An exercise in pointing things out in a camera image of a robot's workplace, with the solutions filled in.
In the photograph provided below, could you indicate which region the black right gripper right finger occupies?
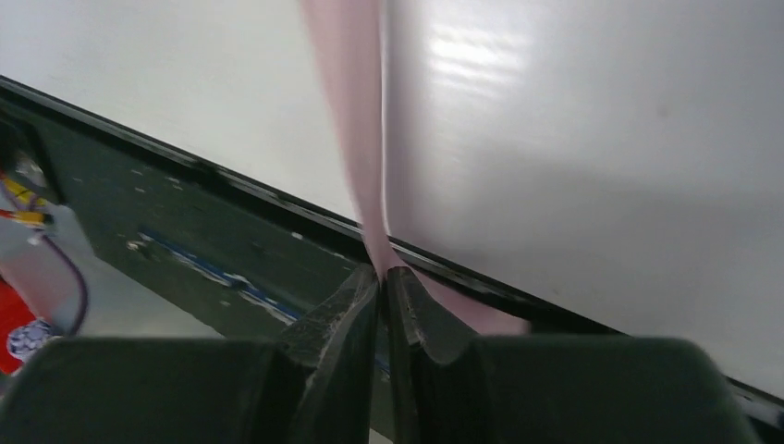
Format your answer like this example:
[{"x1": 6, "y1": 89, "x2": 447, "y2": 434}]
[{"x1": 386, "y1": 267, "x2": 758, "y2": 443}]

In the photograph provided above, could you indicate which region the pink folding umbrella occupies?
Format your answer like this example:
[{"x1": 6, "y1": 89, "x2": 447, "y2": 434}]
[{"x1": 299, "y1": 0, "x2": 531, "y2": 337}]

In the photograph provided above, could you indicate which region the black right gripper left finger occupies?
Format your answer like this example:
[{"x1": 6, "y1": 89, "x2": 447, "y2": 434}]
[{"x1": 1, "y1": 265, "x2": 380, "y2": 443}]

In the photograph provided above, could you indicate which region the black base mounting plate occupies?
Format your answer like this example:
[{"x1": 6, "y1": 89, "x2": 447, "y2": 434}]
[{"x1": 1, "y1": 78, "x2": 783, "y2": 443}]

